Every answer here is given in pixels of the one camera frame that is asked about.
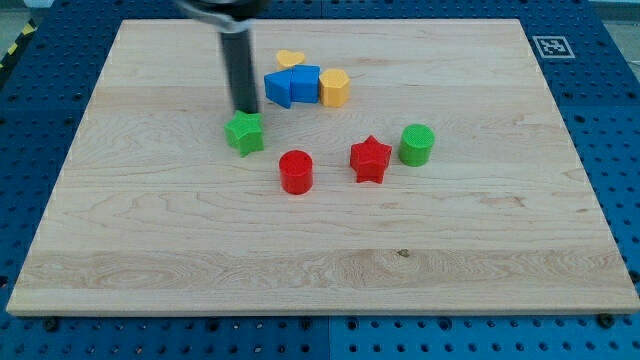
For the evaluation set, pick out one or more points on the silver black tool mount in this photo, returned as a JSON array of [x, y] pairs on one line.
[[226, 16]]

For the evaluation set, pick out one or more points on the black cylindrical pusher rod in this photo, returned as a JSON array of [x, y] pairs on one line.
[[238, 60]]

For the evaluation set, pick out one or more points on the green star block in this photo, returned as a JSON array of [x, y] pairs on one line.
[[244, 132]]

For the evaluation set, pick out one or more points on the red star block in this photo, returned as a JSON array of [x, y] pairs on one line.
[[370, 159]]

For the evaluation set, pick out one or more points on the yellow heart block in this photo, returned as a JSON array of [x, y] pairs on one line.
[[287, 59]]

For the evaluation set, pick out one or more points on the blue triangle block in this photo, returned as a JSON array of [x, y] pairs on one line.
[[278, 87]]

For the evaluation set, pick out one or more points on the blue cube block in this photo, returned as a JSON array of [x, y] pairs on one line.
[[305, 83]]

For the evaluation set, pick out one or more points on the yellow hexagon block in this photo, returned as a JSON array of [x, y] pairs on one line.
[[334, 87]]

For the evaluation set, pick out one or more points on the red cylinder block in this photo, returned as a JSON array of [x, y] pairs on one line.
[[296, 172]]

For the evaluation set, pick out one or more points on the black yellow hazard tape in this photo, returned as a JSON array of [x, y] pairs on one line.
[[17, 47]]

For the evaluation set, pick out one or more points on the green cylinder block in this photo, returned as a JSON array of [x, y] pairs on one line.
[[417, 141]]

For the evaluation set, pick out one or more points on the wooden board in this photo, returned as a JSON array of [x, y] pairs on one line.
[[153, 214]]

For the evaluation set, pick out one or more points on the white fiducial marker tag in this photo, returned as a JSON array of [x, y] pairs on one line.
[[553, 47]]

